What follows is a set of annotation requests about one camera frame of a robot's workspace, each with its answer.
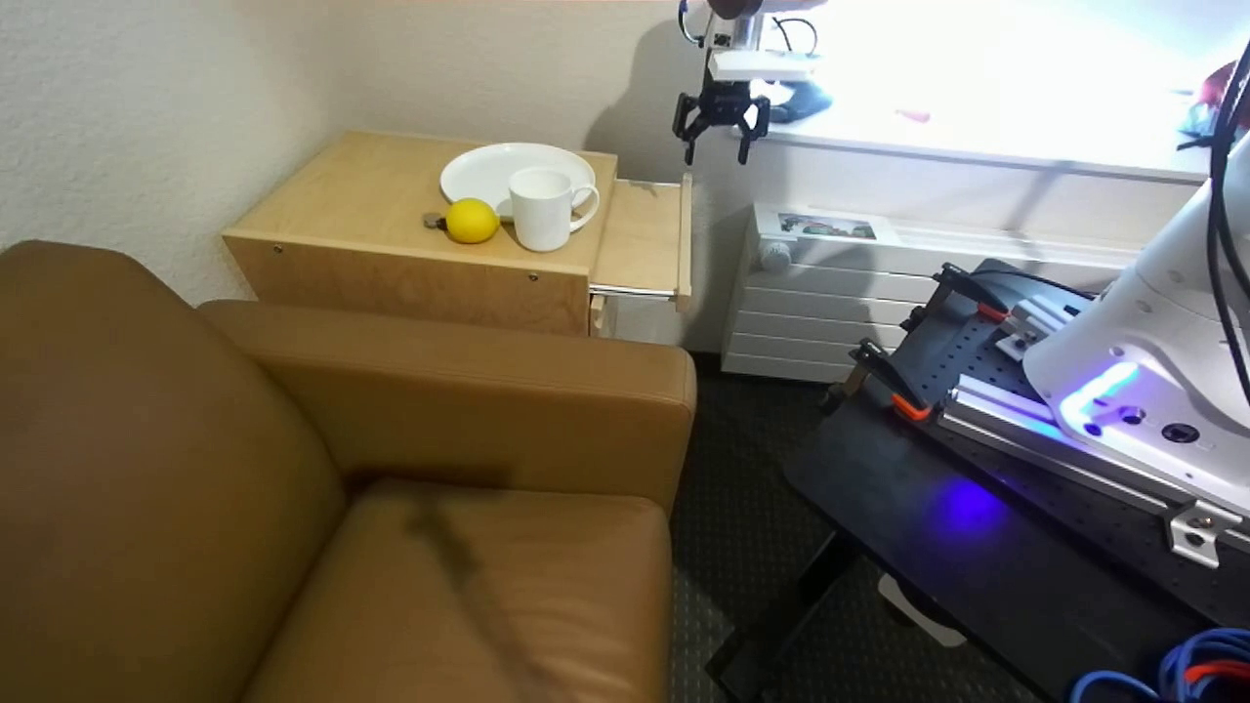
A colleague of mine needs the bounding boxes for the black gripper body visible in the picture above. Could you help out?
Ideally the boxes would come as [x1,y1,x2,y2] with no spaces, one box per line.
[669,73,778,146]

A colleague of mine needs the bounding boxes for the wooden drawer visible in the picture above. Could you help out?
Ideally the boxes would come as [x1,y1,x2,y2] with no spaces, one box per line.
[588,175,700,320]

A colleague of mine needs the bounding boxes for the light wooden drawer cabinet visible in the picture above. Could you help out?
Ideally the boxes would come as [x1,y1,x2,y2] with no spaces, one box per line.
[221,125,626,340]

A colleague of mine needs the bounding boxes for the white mug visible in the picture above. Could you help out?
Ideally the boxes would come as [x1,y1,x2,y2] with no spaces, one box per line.
[505,160,606,258]

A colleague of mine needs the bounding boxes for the white bowl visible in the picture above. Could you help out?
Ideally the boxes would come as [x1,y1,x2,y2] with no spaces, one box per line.
[437,136,606,221]

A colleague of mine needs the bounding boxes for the yellow lemon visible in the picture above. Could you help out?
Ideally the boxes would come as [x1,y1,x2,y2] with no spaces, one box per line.
[441,195,510,251]

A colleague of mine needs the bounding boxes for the white windowsill shelf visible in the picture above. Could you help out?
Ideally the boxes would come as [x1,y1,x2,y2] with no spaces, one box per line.
[758,93,1250,187]

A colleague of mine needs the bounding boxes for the orange black clamp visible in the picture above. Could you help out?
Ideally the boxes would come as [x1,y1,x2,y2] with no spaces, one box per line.
[929,258,1025,332]
[847,336,941,431]

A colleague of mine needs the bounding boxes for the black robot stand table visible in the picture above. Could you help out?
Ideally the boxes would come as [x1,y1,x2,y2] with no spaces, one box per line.
[704,254,1250,703]

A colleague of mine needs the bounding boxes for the red object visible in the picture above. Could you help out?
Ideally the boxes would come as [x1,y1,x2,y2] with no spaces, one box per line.
[1174,49,1244,146]

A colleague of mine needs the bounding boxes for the brown leather armchair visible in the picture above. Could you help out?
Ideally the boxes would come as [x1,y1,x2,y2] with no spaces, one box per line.
[0,238,704,703]

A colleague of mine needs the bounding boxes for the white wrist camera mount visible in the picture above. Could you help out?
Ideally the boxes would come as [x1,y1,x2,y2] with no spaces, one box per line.
[708,43,795,84]

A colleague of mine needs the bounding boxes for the white wall heater unit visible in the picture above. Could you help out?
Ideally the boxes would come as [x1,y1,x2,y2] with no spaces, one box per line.
[717,199,1143,392]

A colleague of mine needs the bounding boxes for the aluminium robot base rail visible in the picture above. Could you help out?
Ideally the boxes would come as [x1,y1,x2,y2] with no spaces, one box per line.
[851,254,1250,573]

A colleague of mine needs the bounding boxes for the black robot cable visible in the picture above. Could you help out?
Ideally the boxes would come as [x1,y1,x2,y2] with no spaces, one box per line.
[1199,35,1250,425]

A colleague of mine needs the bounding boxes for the blue cable coil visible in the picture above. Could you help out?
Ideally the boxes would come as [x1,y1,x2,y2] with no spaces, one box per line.
[1067,623,1250,703]

